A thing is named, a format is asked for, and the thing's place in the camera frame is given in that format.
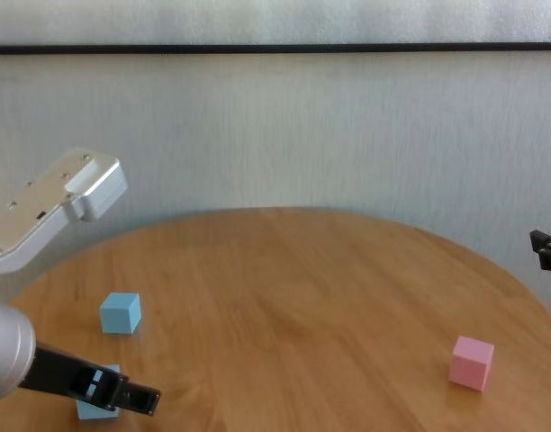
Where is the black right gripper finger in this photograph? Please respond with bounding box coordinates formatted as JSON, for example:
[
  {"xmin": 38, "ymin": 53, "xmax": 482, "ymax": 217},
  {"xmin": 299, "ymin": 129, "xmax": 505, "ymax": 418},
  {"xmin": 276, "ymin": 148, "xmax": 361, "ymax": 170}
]
[{"xmin": 529, "ymin": 229, "xmax": 551, "ymax": 274}]

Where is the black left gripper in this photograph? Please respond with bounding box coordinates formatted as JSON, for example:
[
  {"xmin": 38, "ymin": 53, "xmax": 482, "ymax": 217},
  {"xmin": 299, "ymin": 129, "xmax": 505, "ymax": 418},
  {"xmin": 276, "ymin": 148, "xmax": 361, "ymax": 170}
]
[{"xmin": 17, "ymin": 341, "xmax": 163, "ymax": 418}]

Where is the light blue cube block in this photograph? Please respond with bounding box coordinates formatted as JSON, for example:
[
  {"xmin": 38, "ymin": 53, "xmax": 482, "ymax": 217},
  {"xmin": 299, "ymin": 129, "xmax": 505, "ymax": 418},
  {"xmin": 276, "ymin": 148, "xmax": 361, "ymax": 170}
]
[
  {"xmin": 76, "ymin": 363, "xmax": 123, "ymax": 422},
  {"xmin": 98, "ymin": 292, "xmax": 142, "ymax": 336}
]

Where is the pink cube block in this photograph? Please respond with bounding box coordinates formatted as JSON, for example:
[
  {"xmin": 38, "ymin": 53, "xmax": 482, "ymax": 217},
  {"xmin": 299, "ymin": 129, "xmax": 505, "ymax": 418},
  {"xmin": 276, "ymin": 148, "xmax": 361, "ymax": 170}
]
[{"xmin": 448, "ymin": 335, "xmax": 496, "ymax": 392}]

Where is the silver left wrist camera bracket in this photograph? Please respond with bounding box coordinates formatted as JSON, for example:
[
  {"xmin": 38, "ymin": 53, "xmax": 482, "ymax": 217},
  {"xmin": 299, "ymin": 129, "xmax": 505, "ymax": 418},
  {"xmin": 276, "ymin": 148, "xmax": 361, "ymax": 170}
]
[{"xmin": 0, "ymin": 146, "xmax": 128, "ymax": 278}]

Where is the black wall rail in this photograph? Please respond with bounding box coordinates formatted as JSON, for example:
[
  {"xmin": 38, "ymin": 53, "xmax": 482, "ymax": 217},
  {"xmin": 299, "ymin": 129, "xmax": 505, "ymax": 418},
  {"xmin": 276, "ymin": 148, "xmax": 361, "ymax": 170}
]
[{"xmin": 0, "ymin": 42, "xmax": 551, "ymax": 56}]

